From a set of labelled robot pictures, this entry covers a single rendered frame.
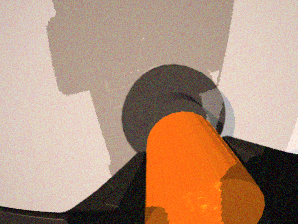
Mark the orange knob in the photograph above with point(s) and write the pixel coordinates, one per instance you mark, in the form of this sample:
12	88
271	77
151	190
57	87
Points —
192	177

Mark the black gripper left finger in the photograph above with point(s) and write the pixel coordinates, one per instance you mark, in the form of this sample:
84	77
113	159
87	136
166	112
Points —
121	200

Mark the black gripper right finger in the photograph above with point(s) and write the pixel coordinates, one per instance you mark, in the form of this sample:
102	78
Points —
276	174

